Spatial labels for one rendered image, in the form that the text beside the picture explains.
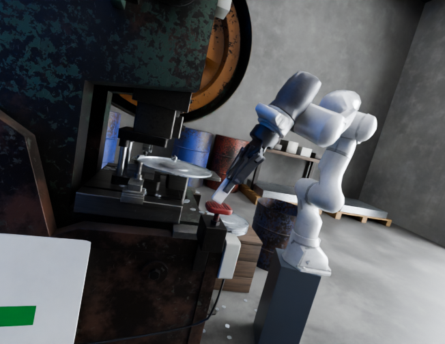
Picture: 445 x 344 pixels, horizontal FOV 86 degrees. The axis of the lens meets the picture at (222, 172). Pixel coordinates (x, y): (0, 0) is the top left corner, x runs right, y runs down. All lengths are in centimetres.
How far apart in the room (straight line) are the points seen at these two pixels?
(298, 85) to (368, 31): 536
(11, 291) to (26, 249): 11
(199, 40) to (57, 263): 72
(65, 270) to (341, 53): 536
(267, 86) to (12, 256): 435
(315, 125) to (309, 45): 452
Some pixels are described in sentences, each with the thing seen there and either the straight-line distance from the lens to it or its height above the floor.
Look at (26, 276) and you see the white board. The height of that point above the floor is 49.
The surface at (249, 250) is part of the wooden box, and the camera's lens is 155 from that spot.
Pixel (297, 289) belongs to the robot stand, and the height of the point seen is 36.
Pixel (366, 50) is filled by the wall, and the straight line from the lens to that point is 593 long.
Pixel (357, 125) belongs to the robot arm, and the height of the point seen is 110.
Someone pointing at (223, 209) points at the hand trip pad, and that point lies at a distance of 64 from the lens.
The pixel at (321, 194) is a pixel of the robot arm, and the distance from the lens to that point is 107.
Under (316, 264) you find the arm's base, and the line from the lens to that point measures 121.
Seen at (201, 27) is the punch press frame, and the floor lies 122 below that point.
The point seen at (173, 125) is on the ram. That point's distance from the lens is 86.
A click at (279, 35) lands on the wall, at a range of 492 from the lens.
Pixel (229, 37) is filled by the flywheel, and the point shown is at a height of 141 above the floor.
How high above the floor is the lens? 96
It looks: 10 degrees down
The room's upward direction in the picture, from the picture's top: 13 degrees clockwise
